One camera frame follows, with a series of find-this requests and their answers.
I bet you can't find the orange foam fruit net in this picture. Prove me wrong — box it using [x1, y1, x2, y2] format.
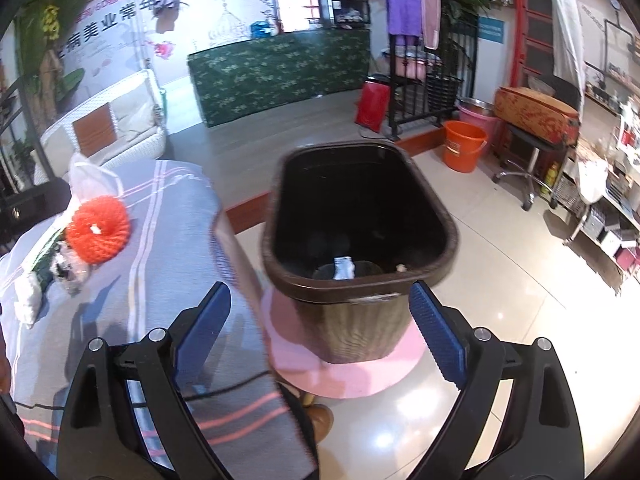
[65, 195, 131, 264]

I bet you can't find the brown wicker trash bin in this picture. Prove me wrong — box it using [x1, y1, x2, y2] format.
[262, 141, 459, 364]

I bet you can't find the orange brown cushion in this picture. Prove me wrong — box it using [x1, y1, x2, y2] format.
[72, 103, 117, 157]

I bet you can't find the white wicker swing sofa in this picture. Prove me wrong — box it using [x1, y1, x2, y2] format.
[30, 70, 167, 184]

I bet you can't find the grey striped tablecloth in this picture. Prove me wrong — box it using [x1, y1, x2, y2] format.
[1, 160, 319, 479]

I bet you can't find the pink round stool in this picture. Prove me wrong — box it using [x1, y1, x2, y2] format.
[260, 286, 426, 400]

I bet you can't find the green patterned counter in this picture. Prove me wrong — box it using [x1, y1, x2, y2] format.
[188, 28, 371, 127]

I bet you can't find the white utility cart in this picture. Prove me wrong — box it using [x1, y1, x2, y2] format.
[564, 102, 639, 281]

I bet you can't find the black swivel stool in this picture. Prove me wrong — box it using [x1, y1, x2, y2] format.
[491, 122, 568, 211]

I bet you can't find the orange plastic bucket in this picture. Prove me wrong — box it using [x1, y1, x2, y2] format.
[442, 120, 488, 174]

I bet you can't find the orange patterned cushion box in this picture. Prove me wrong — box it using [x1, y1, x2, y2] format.
[494, 87, 579, 145]

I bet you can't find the pink plastic basin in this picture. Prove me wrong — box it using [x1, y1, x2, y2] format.
[458, 98, 500, 144]

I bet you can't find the red bag on floor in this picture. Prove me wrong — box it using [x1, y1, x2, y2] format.
[355, 80, 390, 133]

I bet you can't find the black metal rack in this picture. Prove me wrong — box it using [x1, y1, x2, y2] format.
[387, 17, 480, 140]

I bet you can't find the red ladder shelf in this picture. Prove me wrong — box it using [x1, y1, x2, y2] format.
[510, 0, 553, 87]

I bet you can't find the purple towel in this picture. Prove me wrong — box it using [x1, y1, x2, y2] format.
[386, 0, 422, 38]

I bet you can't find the pink towel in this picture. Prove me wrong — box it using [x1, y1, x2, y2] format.
[420, 0, 442, 50]

